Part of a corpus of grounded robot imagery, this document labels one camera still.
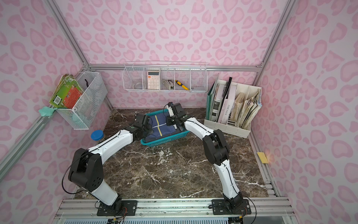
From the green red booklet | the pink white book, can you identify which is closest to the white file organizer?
the pink white book

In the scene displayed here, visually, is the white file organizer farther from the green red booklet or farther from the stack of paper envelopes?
the green red booklet

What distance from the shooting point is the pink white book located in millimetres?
882

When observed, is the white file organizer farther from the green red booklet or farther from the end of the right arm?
the green red booklet

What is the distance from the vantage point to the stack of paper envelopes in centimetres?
90

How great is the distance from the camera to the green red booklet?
2.22 ft

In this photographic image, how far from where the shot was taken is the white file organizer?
90cm
